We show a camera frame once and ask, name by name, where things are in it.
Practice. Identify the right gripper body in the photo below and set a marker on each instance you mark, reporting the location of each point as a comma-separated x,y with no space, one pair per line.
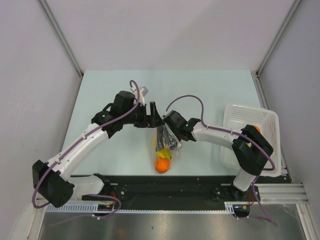
176,131

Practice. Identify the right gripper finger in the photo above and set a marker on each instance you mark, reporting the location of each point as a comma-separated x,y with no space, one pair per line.
173,141
161,138

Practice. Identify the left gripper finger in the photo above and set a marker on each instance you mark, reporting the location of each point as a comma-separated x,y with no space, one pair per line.
154,121
153,108

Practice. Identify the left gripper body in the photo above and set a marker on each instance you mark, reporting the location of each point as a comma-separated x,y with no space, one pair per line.
141,120

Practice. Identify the clear zip top bag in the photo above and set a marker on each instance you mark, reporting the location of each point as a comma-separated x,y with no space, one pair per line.
174,152

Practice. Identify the yellow fake banana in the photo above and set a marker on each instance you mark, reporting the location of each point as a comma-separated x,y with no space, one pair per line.
163,153

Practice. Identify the orange fake fruit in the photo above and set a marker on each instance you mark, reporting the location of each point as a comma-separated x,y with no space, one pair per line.
162,165
257,128

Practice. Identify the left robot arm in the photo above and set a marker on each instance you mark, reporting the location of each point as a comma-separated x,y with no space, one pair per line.
53,179

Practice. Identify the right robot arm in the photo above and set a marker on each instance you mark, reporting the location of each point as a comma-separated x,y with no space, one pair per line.
249,146

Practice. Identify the white perforated plastic basket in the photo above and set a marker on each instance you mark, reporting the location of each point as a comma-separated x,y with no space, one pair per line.
242,119

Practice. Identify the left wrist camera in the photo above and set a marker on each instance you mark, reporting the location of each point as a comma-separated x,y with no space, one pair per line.
139,94

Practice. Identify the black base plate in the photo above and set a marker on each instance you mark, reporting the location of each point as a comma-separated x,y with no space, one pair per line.
179,192

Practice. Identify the right aluminium frame post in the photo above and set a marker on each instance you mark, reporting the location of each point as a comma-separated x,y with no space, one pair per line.
279,35

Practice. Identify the aluminium frame post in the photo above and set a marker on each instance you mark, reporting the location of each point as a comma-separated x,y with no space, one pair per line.
279,35
52,21

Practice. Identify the white slotted cable duct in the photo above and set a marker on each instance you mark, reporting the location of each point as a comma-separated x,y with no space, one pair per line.
221,208

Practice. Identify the left aluminium frame post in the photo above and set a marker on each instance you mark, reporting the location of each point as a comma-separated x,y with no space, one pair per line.
52,21

